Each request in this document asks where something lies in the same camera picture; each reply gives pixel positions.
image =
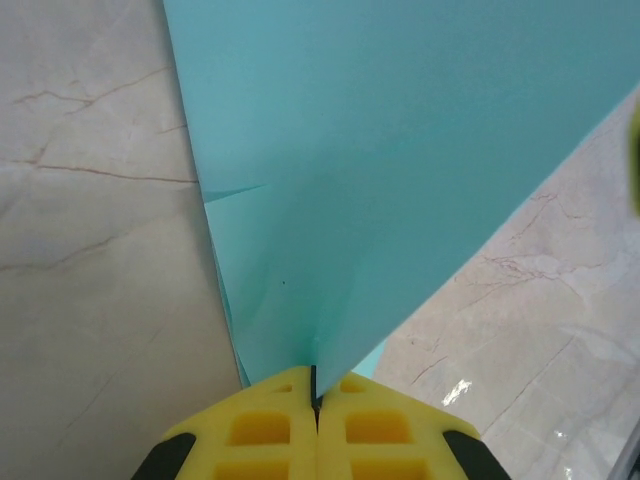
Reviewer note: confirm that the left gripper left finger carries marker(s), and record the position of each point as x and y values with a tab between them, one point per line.
200	425

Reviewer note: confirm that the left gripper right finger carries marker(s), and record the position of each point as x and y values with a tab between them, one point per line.
425	435

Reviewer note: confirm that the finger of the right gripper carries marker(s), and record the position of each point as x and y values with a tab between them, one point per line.
636	160

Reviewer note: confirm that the teal paper sheet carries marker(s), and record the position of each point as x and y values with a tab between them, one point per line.
375	150

